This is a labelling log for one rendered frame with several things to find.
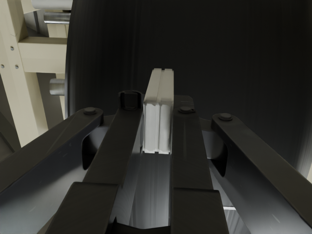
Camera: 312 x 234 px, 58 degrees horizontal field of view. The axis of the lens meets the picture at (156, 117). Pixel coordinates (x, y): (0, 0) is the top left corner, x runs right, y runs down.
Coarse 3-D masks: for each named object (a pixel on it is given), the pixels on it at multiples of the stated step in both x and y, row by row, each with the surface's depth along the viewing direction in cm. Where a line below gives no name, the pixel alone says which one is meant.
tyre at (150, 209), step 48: (96, 0) 30; (144, 0) 29; (192, 0) 28; (240, 0) 28; (288, 0) 28; (96, 48) 29; (144, 48) 28; (192, 48) 28; (240, 48) 27; (288, 48) 28; (96, 96) 29; (192, 96) 28; (240, 96) 28; (288, 96) 28; (288, 144) 29; (144, 192) 31
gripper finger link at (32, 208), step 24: (72, 120) 12; (96, 120) 12; (48, 144) 10; (72, 144) 11; (0, 168) 9; (24, 168) 9; (48, 168) 10; (72, 168) 11; (0, 192) 8; (24, 192) 8; (48, 192) 10; (0, 216) 8; (24, 216) 9; (48, 216) 10
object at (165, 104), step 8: (168, 72) 19; (168, 80) 17; (168, 88) 16; (160, 96) 15; (168, 96) 14; (160, 104) 14; (168, 104) 14; (160, 112) 14; (168, 112) 14; (160, 120) 14; (168, 120) 14; (160, 128) 14; (168, 128) 14; (160, 136) 14; (168, 136) 14; (160, 144) 15; (168, 144) 15; (160, 152) 15; (168, 152) 15
